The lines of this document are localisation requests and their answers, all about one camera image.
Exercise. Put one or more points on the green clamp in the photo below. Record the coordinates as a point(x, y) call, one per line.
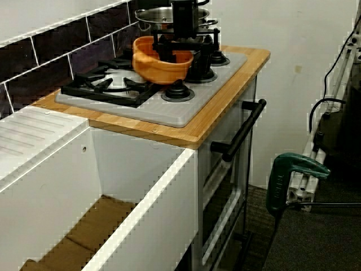
point(277, 186)

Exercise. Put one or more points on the white oven door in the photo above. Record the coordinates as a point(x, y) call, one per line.
point(220, 197)

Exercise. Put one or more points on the white toy sink basin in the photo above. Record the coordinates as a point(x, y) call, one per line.
point(42, 175)

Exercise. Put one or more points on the stainless steel pot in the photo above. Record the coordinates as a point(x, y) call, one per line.
point(153, 17)

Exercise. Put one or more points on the brown cardboard sheet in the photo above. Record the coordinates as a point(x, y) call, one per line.
point(84, 226)

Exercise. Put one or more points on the aluminium frame rail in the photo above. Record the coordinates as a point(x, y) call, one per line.
point(306, 192)

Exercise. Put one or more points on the dark tile backsplash panel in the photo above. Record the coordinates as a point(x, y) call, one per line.
point(56, 48)

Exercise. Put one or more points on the grey toy stove plate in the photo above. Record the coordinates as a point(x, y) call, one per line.
point(175, 113)

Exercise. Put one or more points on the black stove knob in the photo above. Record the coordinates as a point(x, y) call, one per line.
point(177, 91)
point(220, 59)
point(208, 76)

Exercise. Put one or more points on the black burner grate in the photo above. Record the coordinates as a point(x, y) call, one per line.
point(84, 90)

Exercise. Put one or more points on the orange plastic bowl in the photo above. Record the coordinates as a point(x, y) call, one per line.
point(158, 72)

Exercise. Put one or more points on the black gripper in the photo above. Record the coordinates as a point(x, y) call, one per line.
point(184, 17)

